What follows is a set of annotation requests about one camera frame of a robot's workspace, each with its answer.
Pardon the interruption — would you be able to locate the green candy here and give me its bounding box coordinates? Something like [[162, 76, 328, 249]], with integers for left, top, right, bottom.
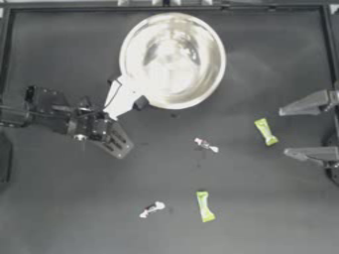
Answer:
[[194, 190, 217, 223], [253, 117, 280, 147]]

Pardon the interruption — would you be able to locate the steel bowl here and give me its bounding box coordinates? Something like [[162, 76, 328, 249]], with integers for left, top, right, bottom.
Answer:
[[117, 12, 228, 110]]

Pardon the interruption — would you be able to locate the white twist-wrapped candy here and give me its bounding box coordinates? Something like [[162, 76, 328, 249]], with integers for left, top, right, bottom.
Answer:
[[137, 200, 166, 219], [192, 137, 220, 154]]

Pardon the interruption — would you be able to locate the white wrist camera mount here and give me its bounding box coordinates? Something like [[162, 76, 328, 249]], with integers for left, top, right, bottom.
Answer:
[[101, 73, 149, 122]]

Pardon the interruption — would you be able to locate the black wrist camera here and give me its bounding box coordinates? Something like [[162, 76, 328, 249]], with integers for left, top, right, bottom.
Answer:
[[130, 94, 149, 112]]

